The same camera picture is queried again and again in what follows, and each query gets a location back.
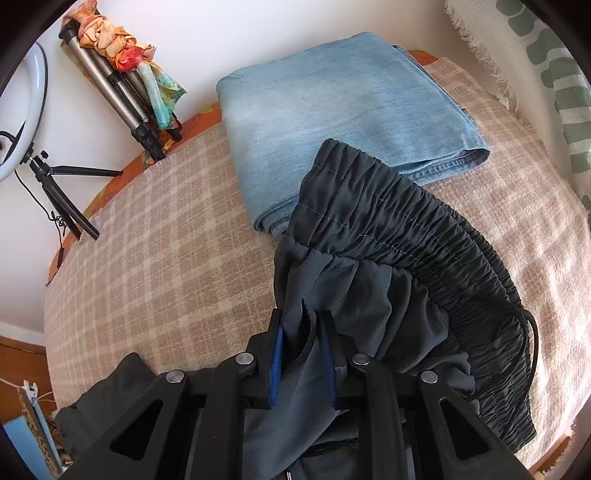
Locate light blue box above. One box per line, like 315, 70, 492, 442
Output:
0, 418, 63, 480

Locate beige plaid blanket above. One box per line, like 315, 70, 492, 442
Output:
44, 58, 591, 467

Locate black cable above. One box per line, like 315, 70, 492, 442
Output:
0, 131, 65, 287

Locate dark grey pants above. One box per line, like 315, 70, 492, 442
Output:
55, 138, 539, 480

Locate colourful knotted scarf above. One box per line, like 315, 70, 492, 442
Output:
69, 0, 188, 130

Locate folded silver tripod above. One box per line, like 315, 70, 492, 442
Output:
59, 23, 183, 161

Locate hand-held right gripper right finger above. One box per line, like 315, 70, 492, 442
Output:
318, 310, 525, 480

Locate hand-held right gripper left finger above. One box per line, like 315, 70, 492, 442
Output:
58, 308, 284, 480

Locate white ring light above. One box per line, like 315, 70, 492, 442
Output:
0, 44, 49, 185

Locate folded blue jeans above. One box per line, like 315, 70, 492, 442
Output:
216, 31, 491, 240

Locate small black tripod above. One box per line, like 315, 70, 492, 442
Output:
28, 150, 123, 241

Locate green and white cushion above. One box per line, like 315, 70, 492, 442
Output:
444, 0, 591, 213

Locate leopard print board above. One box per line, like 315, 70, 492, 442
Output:
16, 388, 62, 476

